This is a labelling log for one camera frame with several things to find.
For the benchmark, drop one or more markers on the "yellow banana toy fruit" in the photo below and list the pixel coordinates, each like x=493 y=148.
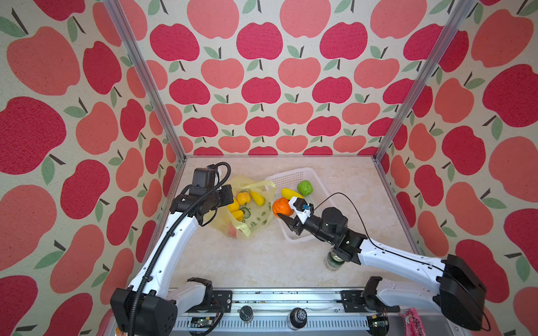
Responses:
x=257 y=198

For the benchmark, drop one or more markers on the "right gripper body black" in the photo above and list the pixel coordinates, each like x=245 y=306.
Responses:
x=314 y=227

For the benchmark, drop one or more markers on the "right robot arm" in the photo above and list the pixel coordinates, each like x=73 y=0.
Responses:
x=456 y=290

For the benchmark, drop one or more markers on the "black round knob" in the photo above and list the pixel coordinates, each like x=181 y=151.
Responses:
x=297 y=318

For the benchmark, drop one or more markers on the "yellow orange mango toy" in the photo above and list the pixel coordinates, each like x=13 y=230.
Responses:
x=235 y=210

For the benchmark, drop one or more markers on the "orange toy fruit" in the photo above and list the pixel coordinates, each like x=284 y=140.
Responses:
x=281 y=206

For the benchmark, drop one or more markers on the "green drink can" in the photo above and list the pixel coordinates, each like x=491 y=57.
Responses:
x=333 y=262

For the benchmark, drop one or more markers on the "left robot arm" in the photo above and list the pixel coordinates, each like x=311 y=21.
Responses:
x=168 y=256

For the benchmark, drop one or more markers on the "small grey knob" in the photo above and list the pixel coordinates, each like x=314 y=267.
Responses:
x=246 y=314

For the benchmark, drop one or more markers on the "small yellow toy fruit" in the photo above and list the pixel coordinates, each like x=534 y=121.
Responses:
x=243 y=198

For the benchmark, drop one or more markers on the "left aluminium corner post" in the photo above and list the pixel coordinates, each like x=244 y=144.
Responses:
x=122 y=25

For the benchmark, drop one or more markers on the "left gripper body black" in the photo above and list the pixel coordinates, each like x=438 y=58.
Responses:
x=224 y=197

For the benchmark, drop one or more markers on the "aluminium corner post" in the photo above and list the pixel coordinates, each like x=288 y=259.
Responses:
x=458 y=15
x=122 y=25

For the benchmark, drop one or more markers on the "peach toy fruit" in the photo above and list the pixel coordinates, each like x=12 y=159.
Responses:
x=232 y=232

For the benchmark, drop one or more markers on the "green toy fruit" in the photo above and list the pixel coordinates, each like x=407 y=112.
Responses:
x=305 y=188

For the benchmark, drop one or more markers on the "yellow elongated toy fruit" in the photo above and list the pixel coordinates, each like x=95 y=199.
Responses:
x=289 y=193

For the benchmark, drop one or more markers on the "yellow plastic bag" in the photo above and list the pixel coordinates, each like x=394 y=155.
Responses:
x=256 y=218

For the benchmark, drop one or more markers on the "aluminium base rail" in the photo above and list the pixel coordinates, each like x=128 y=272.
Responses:
x=198 y=310

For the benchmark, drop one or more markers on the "right aluminium corner post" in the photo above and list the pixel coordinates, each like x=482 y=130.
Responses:
x=458 y=15

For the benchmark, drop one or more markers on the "pink snack packet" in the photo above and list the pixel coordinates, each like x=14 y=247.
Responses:
x=413 y=323

